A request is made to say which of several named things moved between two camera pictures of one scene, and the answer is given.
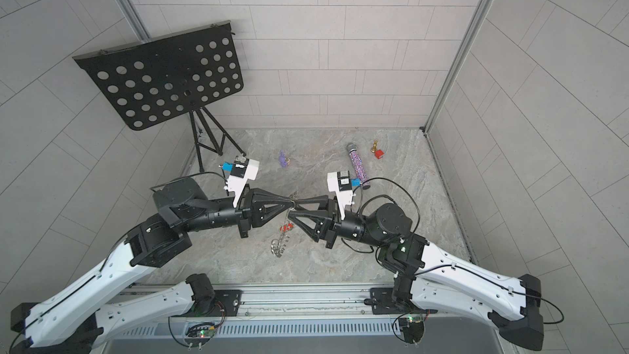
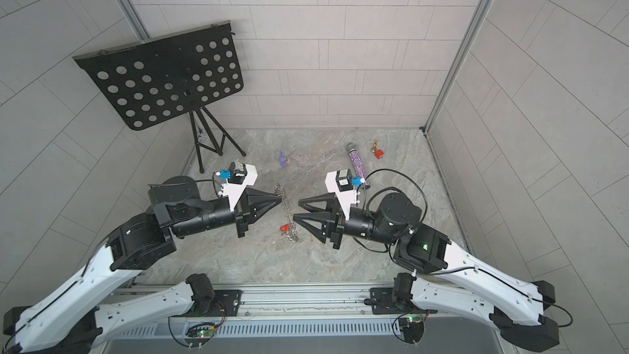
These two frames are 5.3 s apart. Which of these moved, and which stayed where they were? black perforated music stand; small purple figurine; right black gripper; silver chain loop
Moved: silver chain loop
Stayed: black perforated music stand; small purple figurine; right black gripper
